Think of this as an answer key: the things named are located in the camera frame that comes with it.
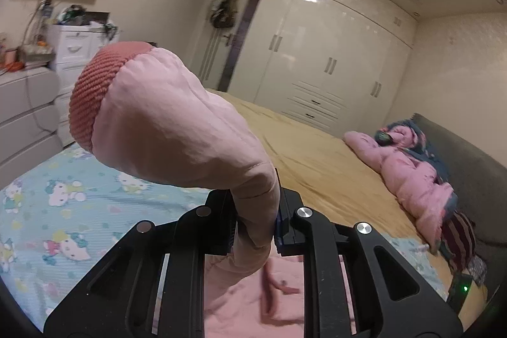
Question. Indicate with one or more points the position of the white door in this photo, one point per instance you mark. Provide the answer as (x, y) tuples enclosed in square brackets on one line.
[(214, 57)]

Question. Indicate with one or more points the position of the pink quilted jacket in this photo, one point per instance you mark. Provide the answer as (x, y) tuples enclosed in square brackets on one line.
[(178, 124)]

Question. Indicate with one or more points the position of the grey headboard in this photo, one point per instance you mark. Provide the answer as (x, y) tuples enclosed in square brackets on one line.
[(467, 171)]

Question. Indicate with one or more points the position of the black device with green light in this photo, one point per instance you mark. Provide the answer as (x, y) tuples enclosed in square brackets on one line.
[(463, 296)]

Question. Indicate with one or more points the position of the pile of small household items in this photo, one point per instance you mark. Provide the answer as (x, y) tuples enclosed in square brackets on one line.
[(71, 15)]

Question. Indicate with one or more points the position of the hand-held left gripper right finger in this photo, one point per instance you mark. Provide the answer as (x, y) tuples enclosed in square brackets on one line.
[(279, 229)]

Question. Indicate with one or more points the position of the grey white dresser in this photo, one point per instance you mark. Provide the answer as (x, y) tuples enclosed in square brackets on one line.
[(23, 116)]

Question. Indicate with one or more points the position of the white drawer cabinet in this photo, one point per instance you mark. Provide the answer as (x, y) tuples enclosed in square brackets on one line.
[(75, 45)]

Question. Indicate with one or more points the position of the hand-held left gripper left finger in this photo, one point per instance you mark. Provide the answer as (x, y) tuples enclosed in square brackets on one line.
[(229, 231)]

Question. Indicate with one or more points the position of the tan blanket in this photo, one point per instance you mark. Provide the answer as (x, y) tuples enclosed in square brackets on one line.
[(317, 171)]

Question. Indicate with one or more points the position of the blue cartoon print sheet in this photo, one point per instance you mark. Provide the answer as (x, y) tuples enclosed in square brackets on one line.
[(59, 171)]

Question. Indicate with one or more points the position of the dark bags hanging on door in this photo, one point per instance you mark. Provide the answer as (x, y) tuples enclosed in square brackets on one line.
[(223, 11)]

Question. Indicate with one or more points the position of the white wardrobe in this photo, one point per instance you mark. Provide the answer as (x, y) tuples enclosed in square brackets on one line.
[(336, 45)]

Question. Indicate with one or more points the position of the pink floral quilt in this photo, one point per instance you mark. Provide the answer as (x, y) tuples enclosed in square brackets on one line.
[(412, 179)]

